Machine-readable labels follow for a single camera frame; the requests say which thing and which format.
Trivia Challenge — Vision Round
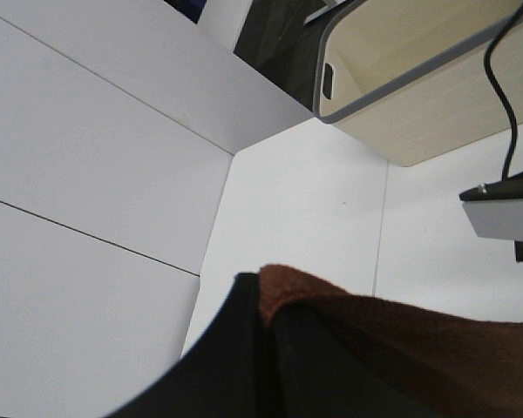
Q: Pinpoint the black cable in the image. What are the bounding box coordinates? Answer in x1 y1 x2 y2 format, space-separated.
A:
483 0 523 180

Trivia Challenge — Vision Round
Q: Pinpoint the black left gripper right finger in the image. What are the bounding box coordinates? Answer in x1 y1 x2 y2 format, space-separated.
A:
272 307 423 417

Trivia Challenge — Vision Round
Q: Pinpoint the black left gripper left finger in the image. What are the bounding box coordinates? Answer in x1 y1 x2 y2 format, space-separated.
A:
112 273 283 417

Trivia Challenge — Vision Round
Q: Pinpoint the beige storage box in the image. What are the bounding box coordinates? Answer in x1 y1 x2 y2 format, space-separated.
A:
313 1 523 166

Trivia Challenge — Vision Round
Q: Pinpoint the brown towel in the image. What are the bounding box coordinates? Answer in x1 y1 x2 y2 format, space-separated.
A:
258 265 523 417

